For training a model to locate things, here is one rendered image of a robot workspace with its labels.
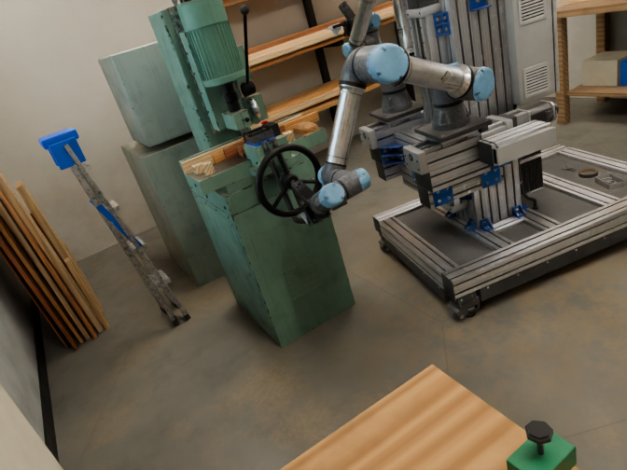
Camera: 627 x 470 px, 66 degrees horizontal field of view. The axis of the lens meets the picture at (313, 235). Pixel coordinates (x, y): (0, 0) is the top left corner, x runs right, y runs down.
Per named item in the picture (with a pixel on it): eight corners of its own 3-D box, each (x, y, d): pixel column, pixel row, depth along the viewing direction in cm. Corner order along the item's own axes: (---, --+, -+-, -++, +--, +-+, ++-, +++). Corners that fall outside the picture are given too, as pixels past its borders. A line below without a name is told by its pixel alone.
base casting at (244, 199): (230, 216, 199) (223, 197, 195) (190, 190, 247) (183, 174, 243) (320, 174, 216) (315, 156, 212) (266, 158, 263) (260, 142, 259)
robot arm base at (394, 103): (404, 102, 247) (400, 82, 242) (418, 105, 233) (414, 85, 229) (377, 111, 244) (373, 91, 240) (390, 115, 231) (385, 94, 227)
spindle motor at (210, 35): (213, 89, 190) (183, 4, 176) (200, 88, 204) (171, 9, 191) (252, 75, 196) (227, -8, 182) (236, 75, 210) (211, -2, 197)
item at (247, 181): (229, 195, 196) (225, 186, 194) (212, 186, 214) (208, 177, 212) (311, 158, 211) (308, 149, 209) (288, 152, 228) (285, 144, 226)
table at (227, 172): (211, 200, 183) (205, 186, 180) (188, 186, 208) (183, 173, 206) (341, 143, 205) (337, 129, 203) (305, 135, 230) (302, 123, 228)
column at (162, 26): (218, 173, 228) (158, 10, 197) (203, 166, 246) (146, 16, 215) (260, 156, 236) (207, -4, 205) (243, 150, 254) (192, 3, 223)
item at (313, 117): (215, 163, 206) (212, 154, 204) (214, 162, 208) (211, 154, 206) (319, 119, 225) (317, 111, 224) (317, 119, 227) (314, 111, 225)
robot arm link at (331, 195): (352, 197, 156) (330, 209, 153) (341, 204, 166) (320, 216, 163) (340, 176, 156) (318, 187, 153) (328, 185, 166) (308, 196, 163)
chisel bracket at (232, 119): (239, 134, 204) (232, 115, 200) (227, 131, 215) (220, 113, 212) (255, 128, 206) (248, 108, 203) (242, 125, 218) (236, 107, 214)
